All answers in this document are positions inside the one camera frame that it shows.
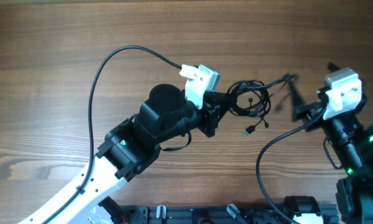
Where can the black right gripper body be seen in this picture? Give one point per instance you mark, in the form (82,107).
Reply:
(304,111)

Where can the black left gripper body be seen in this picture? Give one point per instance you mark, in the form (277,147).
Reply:
(211,109)

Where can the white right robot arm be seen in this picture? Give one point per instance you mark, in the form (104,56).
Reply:
(353,145)

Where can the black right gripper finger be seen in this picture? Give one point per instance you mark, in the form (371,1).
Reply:
(297,100)
(332,67)

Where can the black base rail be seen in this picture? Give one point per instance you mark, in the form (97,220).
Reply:
(195,215)

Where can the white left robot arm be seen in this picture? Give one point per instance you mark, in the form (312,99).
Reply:
(130,147)

